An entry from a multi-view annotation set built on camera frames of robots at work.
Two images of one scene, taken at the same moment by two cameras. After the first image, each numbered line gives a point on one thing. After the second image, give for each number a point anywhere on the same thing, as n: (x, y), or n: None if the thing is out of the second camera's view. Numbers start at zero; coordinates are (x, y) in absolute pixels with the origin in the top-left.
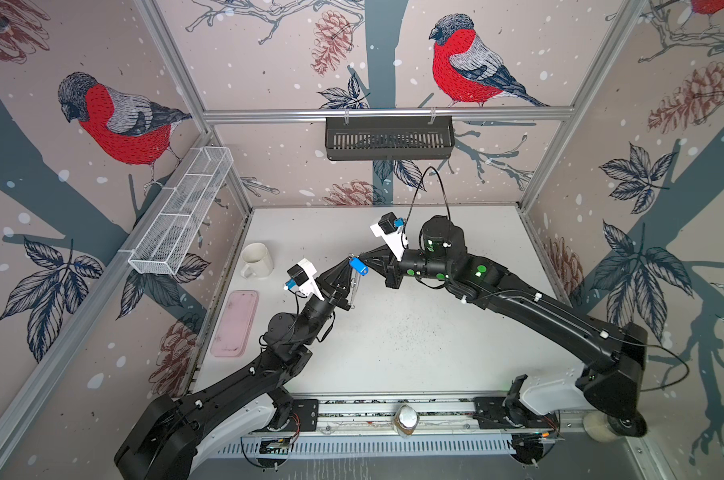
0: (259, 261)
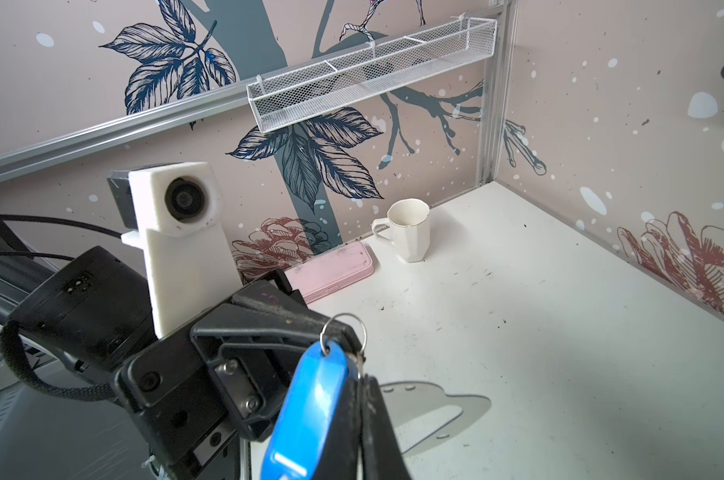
0: (410, 228)
